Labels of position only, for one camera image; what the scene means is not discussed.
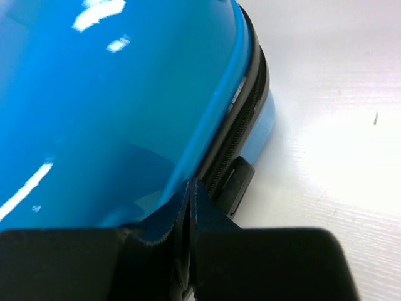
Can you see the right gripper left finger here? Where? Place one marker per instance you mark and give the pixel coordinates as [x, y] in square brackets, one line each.
[143, 261]

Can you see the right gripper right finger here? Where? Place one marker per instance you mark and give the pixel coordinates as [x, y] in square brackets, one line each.
[233, 263]

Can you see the blue child suitcase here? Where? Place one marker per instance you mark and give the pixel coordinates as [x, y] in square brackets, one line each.
[108, 106]

